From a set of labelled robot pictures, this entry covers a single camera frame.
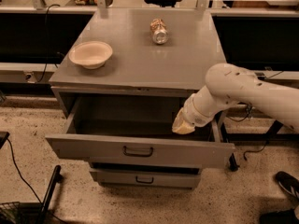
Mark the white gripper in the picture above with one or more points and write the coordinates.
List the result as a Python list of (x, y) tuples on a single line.
[(194, 115)]

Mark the grey top drawer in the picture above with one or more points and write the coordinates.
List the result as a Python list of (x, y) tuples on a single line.
[(134, 130)]

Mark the grey drawer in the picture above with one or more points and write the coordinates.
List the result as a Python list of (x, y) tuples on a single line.
[(151, 179), (134, 130)]

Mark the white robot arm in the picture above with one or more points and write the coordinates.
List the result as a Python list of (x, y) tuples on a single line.
[(227, 85)]

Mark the grey drawer cabinet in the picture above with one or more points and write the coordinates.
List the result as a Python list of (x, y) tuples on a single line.
[(140, 67)]

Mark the grey bottom drawer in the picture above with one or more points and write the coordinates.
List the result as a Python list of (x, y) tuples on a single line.
[(151, 179)]

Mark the black table leg right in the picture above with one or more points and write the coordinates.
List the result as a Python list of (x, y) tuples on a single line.
[(232, 162)]

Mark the black power adapter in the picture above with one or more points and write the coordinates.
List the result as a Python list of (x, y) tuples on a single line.
[(260, 76)]

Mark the lying soda can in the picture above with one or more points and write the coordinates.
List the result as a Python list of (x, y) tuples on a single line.
[(159, 33)]

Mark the white bowl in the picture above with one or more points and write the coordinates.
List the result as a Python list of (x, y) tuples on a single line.
[(90, 55)]

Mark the black shoe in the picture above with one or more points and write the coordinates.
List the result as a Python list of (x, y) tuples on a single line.
[(288, 183)]

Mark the black stand leg left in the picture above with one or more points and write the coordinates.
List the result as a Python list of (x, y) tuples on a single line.
[(44, 207)]

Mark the black wire basket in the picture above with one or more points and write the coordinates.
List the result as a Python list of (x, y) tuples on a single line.
[(11, 213)]

